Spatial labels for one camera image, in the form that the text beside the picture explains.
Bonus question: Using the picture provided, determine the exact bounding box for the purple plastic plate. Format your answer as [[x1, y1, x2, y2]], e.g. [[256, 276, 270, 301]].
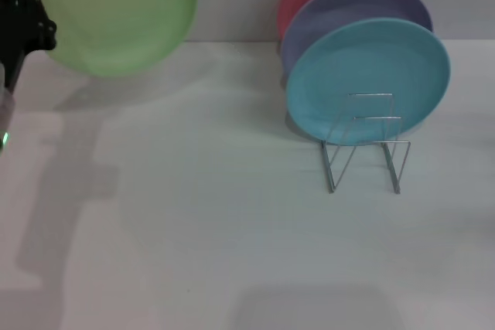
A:
[[281, 0, 434, 76]]

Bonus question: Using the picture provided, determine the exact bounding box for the metal wire plate rack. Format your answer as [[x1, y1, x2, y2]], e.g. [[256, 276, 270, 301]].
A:
[[320, 93, 411, 195]]

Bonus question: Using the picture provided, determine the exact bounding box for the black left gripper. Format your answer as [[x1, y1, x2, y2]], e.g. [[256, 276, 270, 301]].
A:
[[0, 0, 58, 91]]

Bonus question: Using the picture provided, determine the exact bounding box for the green plastic plate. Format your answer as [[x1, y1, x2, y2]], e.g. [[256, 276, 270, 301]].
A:
[[29, 0, 198, 78]]

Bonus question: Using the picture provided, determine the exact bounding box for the light blue plastic plate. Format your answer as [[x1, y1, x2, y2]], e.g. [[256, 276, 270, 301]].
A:
[[285, 17, 452, 141]]

